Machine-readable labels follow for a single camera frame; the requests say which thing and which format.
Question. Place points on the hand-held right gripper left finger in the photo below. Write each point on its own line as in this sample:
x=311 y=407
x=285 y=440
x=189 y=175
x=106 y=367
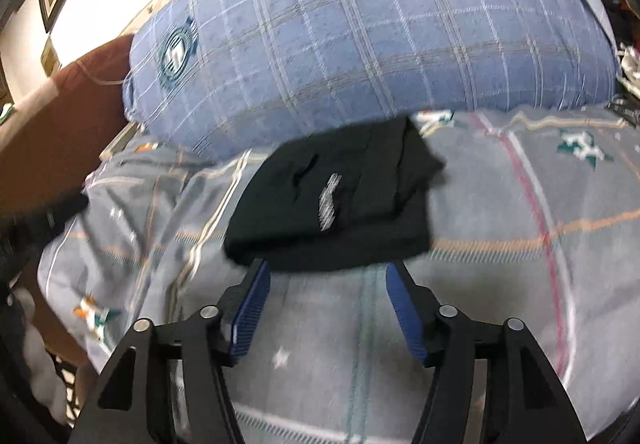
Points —
x=248 y=309

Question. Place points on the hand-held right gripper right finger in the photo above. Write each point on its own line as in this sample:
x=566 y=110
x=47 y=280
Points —
x=407 y=309

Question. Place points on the black pants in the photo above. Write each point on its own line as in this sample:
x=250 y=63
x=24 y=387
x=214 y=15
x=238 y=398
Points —
x=340 y=204

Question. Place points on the grey printed bed sheet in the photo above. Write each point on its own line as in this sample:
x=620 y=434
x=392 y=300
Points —
x=500 y=244

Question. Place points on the blue plaid pillow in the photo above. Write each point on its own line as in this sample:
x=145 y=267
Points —
x=370 y=33

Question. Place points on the clear plastic wrapper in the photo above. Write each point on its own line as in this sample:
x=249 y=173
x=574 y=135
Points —
x=631 y=68

